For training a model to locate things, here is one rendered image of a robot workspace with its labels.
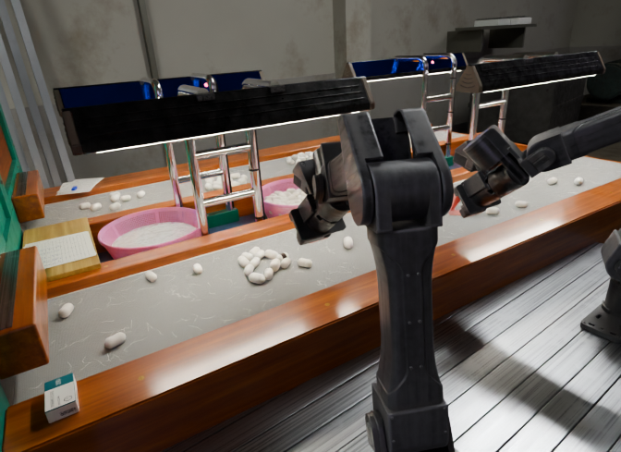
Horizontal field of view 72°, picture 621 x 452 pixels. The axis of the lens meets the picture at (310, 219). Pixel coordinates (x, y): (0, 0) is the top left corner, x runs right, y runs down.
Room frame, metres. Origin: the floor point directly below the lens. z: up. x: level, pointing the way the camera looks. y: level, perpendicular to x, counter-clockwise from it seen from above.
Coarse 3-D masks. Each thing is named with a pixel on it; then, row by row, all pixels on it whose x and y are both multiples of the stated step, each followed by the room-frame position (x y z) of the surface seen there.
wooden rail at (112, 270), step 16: (464, 176) 1.34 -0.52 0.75; (256, 224) 1.01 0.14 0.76; (272, 224) 1.00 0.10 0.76; (288, 224) 1.01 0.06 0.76; (192, 240) 0.93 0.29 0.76; (208, 240) 0.92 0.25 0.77; (224, 240) 0.93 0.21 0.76; (240, 240) 0.95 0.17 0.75; (128, 256) 0.86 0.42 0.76; (144, 256) 0.86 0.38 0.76; (160, 256) 0.85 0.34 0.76; (176, 256) 0.87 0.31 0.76; (192, 256) 0.89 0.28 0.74; (96, 272) 0.80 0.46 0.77; (112, 272) 0.80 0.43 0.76; (128, 272) 0.82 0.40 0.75; (48, 288) 0.74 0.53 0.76; (64, 288) 0.76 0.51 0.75; (80, 288) 0.77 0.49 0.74
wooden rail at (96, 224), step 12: (480, 132) 1.93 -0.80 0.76; (444, 144) 1.75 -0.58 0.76; (456, 144) 1.78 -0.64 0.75; (264, 180) 1.38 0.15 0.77; (276, 180) 1.37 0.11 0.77; (216, 192) 1.28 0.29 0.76; (156, 204) 1.20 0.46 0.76; (168, 204) 1.20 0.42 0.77; (192, 204) 1.22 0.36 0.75; (240, 204) 1.29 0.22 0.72; (252, 204) 1.31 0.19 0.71; (96, 216) 1.13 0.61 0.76; (108, 216) 1.12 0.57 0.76; (120, 216) 1.12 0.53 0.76; (144, 216) 1.15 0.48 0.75; (240, 216) 1.29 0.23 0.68; (96, 228) 1.08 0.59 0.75; (132, 228) 1.13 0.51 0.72; (96, 240) 1.08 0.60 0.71
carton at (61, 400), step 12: (48, 384) 0.45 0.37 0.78; (60, 384) 0.45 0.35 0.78; (72, 384) 0.45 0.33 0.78; (48, 396) 0.43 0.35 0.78; (60, 396) 0.43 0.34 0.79; (72, 396) 0.43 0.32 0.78; (48, 408) 0.41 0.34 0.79; (60, 408) 0.41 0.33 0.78; (72, 408) 0.42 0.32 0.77; (48, 420) 0.40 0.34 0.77
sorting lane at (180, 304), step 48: (528, 192) 1.19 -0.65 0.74; (576, 192) 1.16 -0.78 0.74; (288, 240) 0.95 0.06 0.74; (336, 240) 0.93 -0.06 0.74; (96, 288) 0.77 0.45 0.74; (144, 288) 0.76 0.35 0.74; (192, 288) 0.75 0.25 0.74; (240, 288) 0.74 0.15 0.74; (288, 288) 0.73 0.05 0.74; (96, 336) 0.61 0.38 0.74; (144, 336) 0.60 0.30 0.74; (192, 336) 0.59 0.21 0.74
